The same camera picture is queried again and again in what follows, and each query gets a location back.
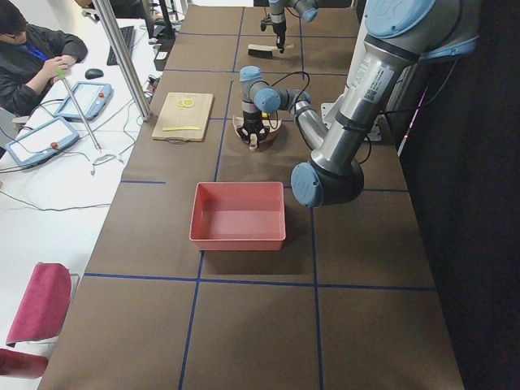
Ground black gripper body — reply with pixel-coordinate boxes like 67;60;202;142
274;22;287;51
236;116;270;143

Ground beige hand brush black bristles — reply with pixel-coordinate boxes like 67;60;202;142
248;44;294;58

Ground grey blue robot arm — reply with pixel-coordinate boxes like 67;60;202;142
234;1;481;208
261;0;319;54

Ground red plastic bin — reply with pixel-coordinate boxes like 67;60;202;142
189;182;286;251

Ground yellow lemon slice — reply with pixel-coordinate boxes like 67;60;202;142
178;98;195;108

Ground yellow toy knife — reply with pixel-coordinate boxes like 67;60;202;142
162;126;201;132

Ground wooden cutting board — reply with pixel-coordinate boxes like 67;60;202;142
152;93;214;142

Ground black keyboard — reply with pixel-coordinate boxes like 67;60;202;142
106;25;136;67

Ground blue teach pendant far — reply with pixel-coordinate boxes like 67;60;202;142
54;81;113;122

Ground blue teach pendant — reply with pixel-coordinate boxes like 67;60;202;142
54;81;113;122
6;117;80;167

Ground black computer mouse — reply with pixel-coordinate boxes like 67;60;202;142
84;68;104;80

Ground metal grabber stick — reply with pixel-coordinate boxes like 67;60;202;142
57;68;102;154

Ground blue teach pendant near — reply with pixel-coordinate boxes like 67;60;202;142
6;117;80;167

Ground seated person dark jacket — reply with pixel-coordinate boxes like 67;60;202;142
1;1;88;116

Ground red chair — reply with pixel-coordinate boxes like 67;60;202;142
1;262;73;379

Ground aluminium frame post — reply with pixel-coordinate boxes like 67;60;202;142
93;0;152;122

